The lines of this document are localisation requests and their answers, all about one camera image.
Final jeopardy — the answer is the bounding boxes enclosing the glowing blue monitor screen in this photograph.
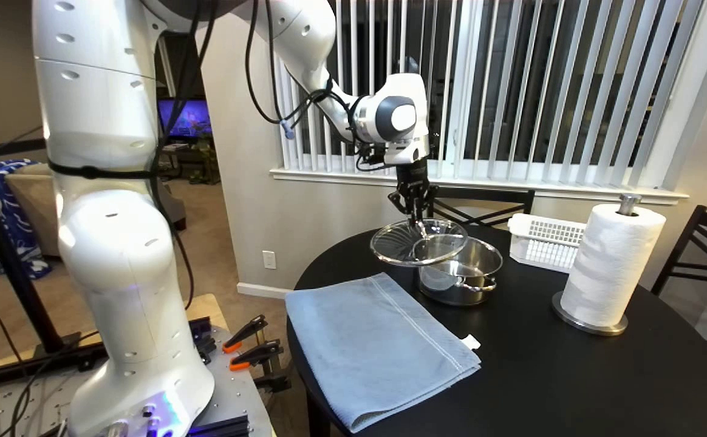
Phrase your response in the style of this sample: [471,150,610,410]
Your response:
[156,95,214,147]

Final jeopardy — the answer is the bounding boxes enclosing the orange handled black clamp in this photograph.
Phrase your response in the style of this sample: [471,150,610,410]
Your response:
[228,337,286,377]
[221,313,272,356]

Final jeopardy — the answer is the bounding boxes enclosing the robot mounting platform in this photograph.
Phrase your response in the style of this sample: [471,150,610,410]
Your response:
[184,289,280,437]

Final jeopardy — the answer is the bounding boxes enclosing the white plastic basket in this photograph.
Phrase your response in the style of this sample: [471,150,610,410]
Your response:
[505,211,591,277]

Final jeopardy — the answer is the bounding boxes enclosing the round glass pot lid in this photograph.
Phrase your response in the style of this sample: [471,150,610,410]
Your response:
[368,218,471,269]

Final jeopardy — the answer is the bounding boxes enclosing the white vertical window blinds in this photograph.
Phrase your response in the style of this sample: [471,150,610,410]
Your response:
[272,0,707,195]

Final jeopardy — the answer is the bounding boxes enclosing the white paper towel roll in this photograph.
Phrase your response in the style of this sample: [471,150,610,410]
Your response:
[550,193,668,340]

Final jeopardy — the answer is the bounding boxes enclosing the silver steel cooking pot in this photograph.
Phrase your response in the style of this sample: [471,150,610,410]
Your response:
[416,234,508,312]

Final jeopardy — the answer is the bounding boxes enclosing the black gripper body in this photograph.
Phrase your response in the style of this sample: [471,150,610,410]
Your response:
[393,158,436,203]

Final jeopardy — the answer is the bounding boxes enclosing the blue folded cloth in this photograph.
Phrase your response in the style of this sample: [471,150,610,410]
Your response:
[284,269,487,437]

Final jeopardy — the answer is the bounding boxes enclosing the black tripod stand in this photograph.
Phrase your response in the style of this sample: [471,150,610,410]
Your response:
[0,138,108,383]

